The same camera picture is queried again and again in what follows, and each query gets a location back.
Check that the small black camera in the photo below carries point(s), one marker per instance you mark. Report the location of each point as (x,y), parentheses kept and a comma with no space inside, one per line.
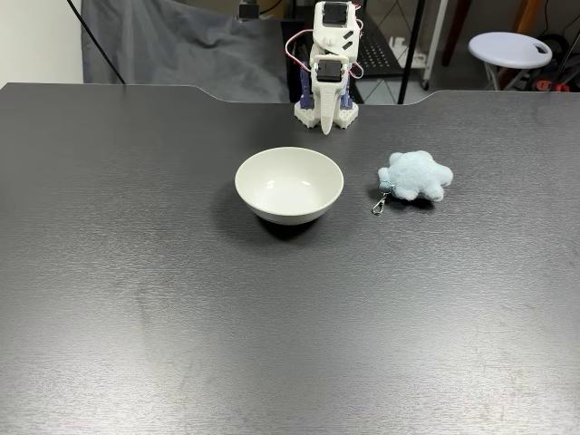
(248,11)

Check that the white bowl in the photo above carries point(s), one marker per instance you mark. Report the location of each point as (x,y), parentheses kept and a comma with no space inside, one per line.
(290,181)

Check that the skyblue plush doll with clasp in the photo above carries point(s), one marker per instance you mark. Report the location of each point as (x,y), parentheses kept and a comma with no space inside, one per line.
(417,174)

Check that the red tool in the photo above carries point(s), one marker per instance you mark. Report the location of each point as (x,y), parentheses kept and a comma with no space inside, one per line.
(544,84)

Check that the white round stool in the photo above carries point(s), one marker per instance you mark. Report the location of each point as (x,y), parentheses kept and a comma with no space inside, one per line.
(507,47)

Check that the grey cloth backdrop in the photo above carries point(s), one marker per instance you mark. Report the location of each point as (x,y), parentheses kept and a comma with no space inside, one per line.
(181,45)

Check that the brown wooden leg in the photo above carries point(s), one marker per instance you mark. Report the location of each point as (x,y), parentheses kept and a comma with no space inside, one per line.
(450,31)

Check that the thin black pole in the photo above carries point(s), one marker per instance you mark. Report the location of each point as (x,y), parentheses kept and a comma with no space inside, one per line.
(96,41)

